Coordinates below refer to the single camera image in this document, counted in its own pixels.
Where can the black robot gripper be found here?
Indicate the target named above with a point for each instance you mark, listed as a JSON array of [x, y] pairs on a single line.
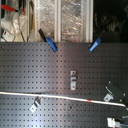
[[117, 93]]

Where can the right blue clamp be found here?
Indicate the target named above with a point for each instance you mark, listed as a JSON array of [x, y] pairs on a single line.
[[96, 43]]

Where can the blue clamp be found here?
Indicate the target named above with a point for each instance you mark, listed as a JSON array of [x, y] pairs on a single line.
[[96, 43], [48, 40]]

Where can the lower left metal clip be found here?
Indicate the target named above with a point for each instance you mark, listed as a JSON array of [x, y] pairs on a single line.
[[36, 104]]

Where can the left blue clamp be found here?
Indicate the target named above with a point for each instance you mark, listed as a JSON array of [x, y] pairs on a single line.
[[48, 40]]

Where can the clear plastic sheet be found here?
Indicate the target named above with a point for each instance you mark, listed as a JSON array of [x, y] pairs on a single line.
[[73, 14]]

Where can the grey bracket bottom right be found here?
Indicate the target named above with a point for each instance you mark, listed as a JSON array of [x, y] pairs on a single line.
[[112, 123]]

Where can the upper metal cable clip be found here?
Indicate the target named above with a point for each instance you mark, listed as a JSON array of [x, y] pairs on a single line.
[[73, 80]]

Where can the white aluminium frame rail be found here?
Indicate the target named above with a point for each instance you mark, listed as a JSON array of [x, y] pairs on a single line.
[[57, 20]]

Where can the white device with cable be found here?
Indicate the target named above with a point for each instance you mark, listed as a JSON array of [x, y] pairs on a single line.
[[7, 37]]

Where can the red handled tool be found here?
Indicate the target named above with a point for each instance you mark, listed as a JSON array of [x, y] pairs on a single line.
[[12, 6]]

